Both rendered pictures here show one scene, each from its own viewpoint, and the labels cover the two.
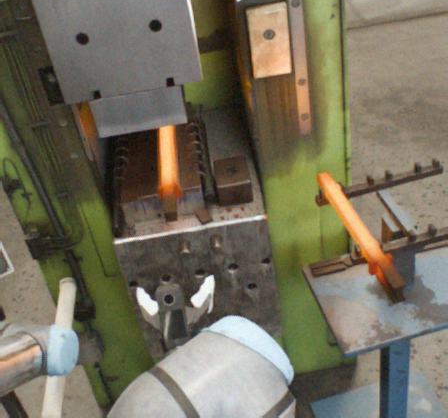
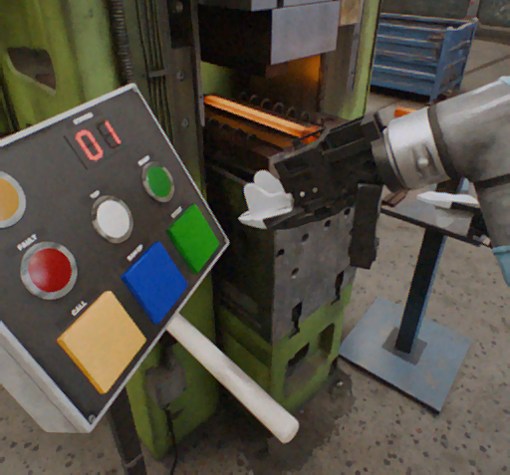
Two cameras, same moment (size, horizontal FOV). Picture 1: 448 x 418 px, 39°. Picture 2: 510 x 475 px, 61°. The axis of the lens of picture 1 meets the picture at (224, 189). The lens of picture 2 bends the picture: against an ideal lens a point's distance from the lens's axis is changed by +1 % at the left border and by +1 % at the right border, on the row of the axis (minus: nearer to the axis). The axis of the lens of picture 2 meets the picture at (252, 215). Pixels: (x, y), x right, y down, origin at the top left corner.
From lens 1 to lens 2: 1.21 m
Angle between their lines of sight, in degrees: 36
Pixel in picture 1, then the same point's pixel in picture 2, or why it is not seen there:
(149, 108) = (315, 27)
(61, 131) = (177, 87)
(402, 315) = not seen: hidden behind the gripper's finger
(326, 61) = (369, 18)
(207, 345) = not seen: outside the picture
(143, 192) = (282, 143)
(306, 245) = not seen: hidden behind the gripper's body
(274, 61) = (353, 8)
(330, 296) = (420, 214)
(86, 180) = (191, 156)
